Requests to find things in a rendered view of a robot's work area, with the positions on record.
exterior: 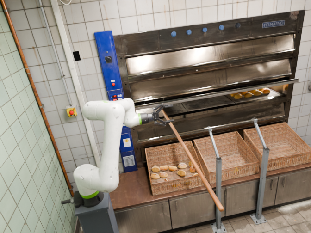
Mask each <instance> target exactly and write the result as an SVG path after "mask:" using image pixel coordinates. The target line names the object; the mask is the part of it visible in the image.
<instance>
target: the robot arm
mask: <svg viewBox="0 0 311 233"><path fill-rule="evenodd" d="M172 106H173V105H172V104H170V105H168V104H163V103H161V104H160V105H158V106H157V107H155V108H153V109H152V110H153V112H150V113H146V112H144V113H139V114H136V113H135V107H134V102H133V100H132V99H130V98H125V99H122V100H117V101H107V100H102V101H90V102H87V103H86V104H85V105H84V106H83V109H82V113H83V115H84V117H85V118H86V119H88V120H91V121H98V120H101V121H103V122H104V141H103V150H102V156H101V162H100V167H99V168H98V167H95V166H93V165H91V164H84V165H81V166H79V167H77V168H76V169H75V171H74V174H73V175H74V179H75V182H76V185H77V188H78V191H75V194H74V196H73V197H71V199H69V200H64V201H61V204H67V203H72V204H75V208H79V207H80V206H81V205H82V206H84V207H87V208H90V207H94V206H96V205H98V204H99V203H101V201H102V200H103V198H104V193H110V192H112V191H114V190H115V189H116V188H117V186H118V184H119V174H118V159H119V146H120V138H121V132H122V126H123V123H124V124H125V126H126V127H129V128H132V127H134V126H137V125H141V124H146V123H148V122H152V121H155V122H154V124H159V125H162V126H166V124H167V123H170V122H174V119H171V120H166V121H163V120H161V119H160V118H159V112H160V111H161V110H162V109H163V108H167V107H172ZM158 108H160V109H159V110H157V109H158ZM155 110H157V111H156V112H155ZM156 120H158V121H160V122H162V123H160V122H157V121H156Z"/></svg>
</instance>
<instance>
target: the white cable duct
mask: <svg viewBox="0 0 311 233"><path fill-rule="evenodd" d="M50 1H51V4H52V8H53V11H54V15H55V18H56V22H57V26H58V29H59V33H60V36H61V40H62V43H63V47H64V51H65V54H66V58H67V61H68V65H69V69H70V72H71V75H72V79H73V82H74V86H75V90H76V93H77V97H78V100H79V104H80V107H81V111H82V109H83V106H84V105H85V102H84V99H83V95H82V92H81V87H80V83H79V80H78V76H77V73H76V69H75V65H74V61H73V58H72V54H71V51H70V47H69V43H68V39H67V35H66V32H65V29H64V25H63V21H62V17H61V13H60V10H59V6H58V3H57V0H50ZM82 115H83V114H82ZM83 118H84V122H85V125H86V128H87V133H88V136H89V140H90V143H91V146H92V150H93V154H94V157H95V161H96V164H97V167H98V168H99V167H100V158H99V154H98V150H97V147H96V143H95V140H94V136H93V132H92V128H91V124H90V121H89V120H88V119H86V118H85V117H84V115H83Z"/></svg>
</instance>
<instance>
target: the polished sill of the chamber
mask: <svg viewBox="0 0 311 233"><path fill-rule="evenodd" d="M285 99H286V96H285V95H279V96H274V97H268V98H262V99H256V100H251V101H246V102H240V103H235V104H228V105H223V106H217V107H212V108H207V109H201V110H194V111H189V112H184V113H178V114H173V115H168V117H169V119H170V120H171V119H174V120H175V119H180V118H185V117H192V116H197V115H203V114H208V113H214V112H219V111H224V110H231V109H236V108H241V107H246V106H252V105H257V104H264V103H269V102H274V101H280V100H285ZM159 118H160V119H161V120H163V121H166V118H165V116H161V117H159ZM154 122H155V121H152V122H148V123H146V124H141V125H137V126H142V125H147V124H152V123H154Z"/></svg>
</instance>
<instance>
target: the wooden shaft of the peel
mask: <svg viewBox="0 0 311 233"><path fill-rule="evenodd" d="M161 111H162V112H163V114H164V116H165V118H166V120H169V117H168V116H167V114H166V112H165V111H164V109H162V110H161ZM169 125H170V127H171V128H172V130H173V132H174V133H175V135H176V137H177V139H178V140H179V142H180V144H181V145H182V147H183V149H184V151H185V152H186V154H187V156H188V157H189V159H190V161H191V163H192V165H193V166H194V168H195V170H196V172H197V173H198V175H199V177H200V178H201V180H202V182H203V184H204V185H205V187H206V189H207V190H208V192H209V194H210V195H211V197H212V199H213V201H214V202H215V204H216V206H217V208H218V210H219V211H220V212H223V211H224V208H223V206H222V204H221V203H220V201H219V199H218V198H217V196H216V195H215V193H214V191H213V190H212V188H211V186H210V185H209V183H208V182H207V180H206V178H205V177H204V175H203V173H202V171H201V170H200V168H199V167H198V165H197V163H196V162H195V160H194V158H193V157H192V155H191V154H190V152H189V150H188V149H187V147H186V145H185V144H184V142H183V140H182V139H181V137H180V136H179V134H178V132H177V131H176V129H175V127H174V126H173V124H172V123H171V122H170V123H169Z"/></svg>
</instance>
